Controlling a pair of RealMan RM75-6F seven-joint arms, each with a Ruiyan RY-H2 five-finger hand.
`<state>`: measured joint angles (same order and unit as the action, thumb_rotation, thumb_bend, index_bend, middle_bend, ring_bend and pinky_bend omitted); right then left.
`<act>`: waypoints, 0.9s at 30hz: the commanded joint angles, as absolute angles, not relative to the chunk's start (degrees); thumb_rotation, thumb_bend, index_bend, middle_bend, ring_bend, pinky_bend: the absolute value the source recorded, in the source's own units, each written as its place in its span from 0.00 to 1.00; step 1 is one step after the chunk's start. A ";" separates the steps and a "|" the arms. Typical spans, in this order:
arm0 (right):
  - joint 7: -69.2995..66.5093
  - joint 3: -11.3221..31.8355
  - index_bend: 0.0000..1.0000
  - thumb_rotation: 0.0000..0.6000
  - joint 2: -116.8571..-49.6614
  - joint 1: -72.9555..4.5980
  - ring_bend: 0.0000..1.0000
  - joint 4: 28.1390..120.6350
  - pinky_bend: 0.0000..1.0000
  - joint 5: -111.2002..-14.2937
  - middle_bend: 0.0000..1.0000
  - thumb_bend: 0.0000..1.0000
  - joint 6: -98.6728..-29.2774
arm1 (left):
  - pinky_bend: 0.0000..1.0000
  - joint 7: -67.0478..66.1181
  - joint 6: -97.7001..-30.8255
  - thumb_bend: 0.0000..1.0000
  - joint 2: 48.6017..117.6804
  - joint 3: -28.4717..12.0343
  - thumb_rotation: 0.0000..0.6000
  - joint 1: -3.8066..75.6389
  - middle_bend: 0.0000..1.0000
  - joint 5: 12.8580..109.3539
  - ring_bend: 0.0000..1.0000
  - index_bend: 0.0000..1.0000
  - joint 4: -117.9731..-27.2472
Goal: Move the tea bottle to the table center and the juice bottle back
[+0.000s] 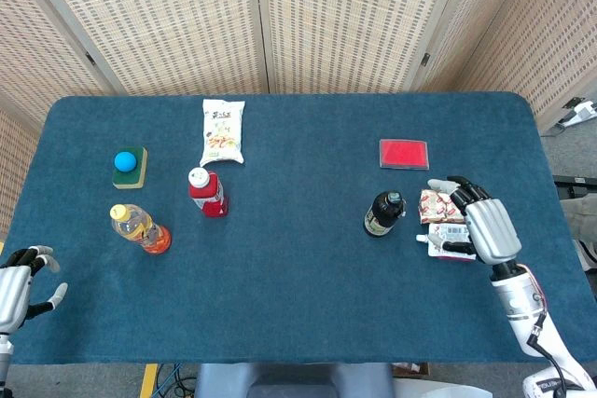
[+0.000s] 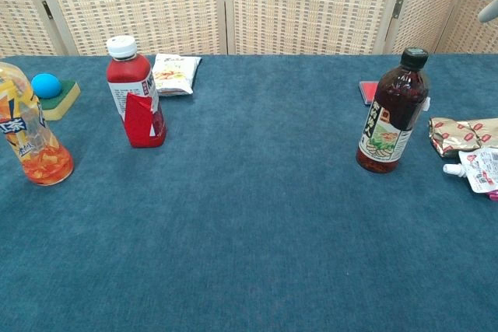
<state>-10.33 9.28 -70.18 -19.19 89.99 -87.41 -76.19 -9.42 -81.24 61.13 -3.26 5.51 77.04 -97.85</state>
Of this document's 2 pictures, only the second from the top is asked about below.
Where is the dark brown tea bottle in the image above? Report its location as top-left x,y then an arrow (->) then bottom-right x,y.
356,47 -> 432,174

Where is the yellow iced tea bottle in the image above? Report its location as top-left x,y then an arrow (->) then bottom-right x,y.
0,61 -> 75,187

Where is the woven folding screen panel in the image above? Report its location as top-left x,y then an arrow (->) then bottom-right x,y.
435,0 -> 498,54
0,0 -> 70,58
383,0 -> 482,55
223,0 -> 413,56
26,0 -> 229,57

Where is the gold snack wrapper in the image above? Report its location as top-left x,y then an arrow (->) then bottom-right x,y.
427,116 -> 498,159

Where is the red flat ink pad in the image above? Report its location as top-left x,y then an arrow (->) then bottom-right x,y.
358,80 -> 381,107

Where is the white spout pouch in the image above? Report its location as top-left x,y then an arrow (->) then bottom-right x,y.
442,148 -> 498,194

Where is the blue tablecloth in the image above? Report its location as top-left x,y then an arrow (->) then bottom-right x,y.
0,53 -> 498,332

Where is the white snack packet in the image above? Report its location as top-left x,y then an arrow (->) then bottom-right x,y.
151,53 -> 202,98

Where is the red juice bottle white cap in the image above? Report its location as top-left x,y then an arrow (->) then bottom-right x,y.
105,35 -> 167,149

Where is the green yellow sponge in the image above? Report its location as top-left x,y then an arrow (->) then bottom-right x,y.
38,79 -> 82,122

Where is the blue ball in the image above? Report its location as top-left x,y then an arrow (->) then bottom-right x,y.
30,72 -> 62,100

